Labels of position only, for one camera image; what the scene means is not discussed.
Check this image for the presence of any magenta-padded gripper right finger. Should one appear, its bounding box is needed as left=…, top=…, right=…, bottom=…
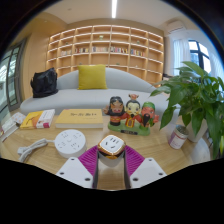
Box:
left=123, top=145, right=168, bottom=190

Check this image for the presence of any long ceiling light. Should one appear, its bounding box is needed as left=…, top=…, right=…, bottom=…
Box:
left=111, top=0, right=118, bottom=19

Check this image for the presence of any open magazine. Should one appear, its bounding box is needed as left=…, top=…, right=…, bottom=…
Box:
left=0, top=111, right=27, bottom=143

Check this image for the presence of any large yellow book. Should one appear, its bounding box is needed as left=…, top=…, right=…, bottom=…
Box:
left=54, top=108, right=104, bottom=130

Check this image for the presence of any light grey sofa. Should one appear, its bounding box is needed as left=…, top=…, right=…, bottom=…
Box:
left=19, top=67, right=181, bottom=117

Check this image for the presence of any white sheer curtain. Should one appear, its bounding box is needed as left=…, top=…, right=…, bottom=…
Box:
left=172, top=39, right=191, bottom=77

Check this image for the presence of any yellow and white book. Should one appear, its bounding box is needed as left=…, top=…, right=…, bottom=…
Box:
left=19, top=108, right=56, bottom=130

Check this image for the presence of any black bag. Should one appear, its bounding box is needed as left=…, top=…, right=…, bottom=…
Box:
left=30, top=67, right=59, bottom=99

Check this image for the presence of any green potted plant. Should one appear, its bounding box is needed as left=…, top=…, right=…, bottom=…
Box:
left=149, top=60, right=224, bottom=159

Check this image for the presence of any wooden shelf unit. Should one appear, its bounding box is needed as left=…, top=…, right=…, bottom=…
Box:
left=45, top=24, right=165, bottom=86

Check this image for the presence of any dark-framed window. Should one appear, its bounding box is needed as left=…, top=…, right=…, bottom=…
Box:
left=188, top=39, right=213, bottom=75

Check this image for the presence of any three-figure figurine on green base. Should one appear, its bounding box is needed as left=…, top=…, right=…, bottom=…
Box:
left=103, top=93, right=160, bottom=137

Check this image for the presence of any white power strip cable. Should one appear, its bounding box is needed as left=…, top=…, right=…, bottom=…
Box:
left=17, top=138, right=56, bottom=163

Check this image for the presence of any glass door with dark frame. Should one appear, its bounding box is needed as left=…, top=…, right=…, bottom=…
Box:
left=0, top=39, right=28, bottom=117

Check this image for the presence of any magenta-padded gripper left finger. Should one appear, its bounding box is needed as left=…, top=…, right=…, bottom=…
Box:
left=55, top=145, right=100, bottom=190

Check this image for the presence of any white air conditioner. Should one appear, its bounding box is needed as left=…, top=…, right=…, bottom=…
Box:
left=166, top=20, right=187, bottom=34

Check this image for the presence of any round white power strip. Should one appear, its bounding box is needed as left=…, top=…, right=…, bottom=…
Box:
left=53, top=128, right=88, bottom=159

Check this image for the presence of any yellow cushion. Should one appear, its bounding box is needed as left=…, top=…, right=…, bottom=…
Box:
left=77, top=64, right=108, bottom=91

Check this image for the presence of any white charger with gold trim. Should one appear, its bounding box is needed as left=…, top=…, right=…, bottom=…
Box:
left=97, top=134, right=127, bottom=168

